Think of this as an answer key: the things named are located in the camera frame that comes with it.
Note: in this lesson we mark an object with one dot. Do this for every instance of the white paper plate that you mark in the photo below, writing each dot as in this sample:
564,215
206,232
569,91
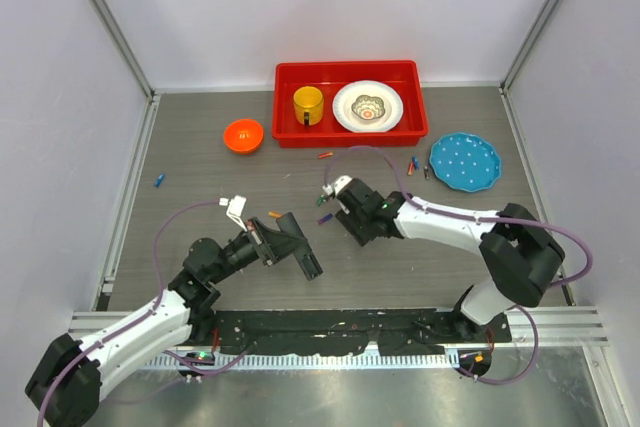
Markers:
341,107

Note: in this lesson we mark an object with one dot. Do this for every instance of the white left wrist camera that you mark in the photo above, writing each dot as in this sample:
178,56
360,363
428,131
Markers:
234,209

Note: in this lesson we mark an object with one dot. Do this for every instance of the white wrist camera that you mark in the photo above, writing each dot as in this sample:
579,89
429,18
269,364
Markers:
332,189
234,209

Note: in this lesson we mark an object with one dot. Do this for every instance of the purple pink battery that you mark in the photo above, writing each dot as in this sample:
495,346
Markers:
325,219

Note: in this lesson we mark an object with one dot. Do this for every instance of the yellow mug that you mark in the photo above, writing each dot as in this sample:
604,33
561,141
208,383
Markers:
308,104

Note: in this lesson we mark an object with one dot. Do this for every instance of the aluminium front rail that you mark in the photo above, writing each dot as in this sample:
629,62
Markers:
542,328

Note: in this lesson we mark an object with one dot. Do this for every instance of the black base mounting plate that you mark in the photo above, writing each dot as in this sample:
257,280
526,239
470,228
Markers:
330,329

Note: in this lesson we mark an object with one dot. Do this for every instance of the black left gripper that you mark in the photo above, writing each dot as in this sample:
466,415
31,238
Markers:
275,245

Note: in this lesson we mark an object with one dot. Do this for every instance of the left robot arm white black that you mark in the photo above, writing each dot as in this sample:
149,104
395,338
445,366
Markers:
74,376

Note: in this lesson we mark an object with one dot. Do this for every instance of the blue dotted plate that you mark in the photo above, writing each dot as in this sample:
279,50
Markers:
465,162

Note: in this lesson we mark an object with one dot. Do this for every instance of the blue battery far left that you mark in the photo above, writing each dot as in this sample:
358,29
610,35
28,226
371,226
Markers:
159,180

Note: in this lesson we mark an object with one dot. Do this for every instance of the blue battery right cluster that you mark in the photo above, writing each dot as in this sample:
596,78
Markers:
415,161

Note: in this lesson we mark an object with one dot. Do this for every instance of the orange plastic bowl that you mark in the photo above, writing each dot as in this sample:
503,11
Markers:
243,136

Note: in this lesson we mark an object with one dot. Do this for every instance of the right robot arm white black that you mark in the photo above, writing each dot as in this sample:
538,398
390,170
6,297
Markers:
522,258

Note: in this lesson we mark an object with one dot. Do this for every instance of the black remote control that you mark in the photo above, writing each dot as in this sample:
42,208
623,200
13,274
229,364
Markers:
299,246

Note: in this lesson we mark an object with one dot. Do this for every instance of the small patterned bowl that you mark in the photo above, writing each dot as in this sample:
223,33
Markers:
368,108

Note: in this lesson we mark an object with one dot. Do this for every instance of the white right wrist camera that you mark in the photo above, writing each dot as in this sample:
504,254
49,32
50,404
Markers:
332,189

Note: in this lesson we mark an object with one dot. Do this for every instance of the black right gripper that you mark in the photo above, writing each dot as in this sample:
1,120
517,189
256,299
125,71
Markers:
349,220

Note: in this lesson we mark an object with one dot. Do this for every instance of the red plastic tray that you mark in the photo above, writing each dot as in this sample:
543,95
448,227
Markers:
330,77

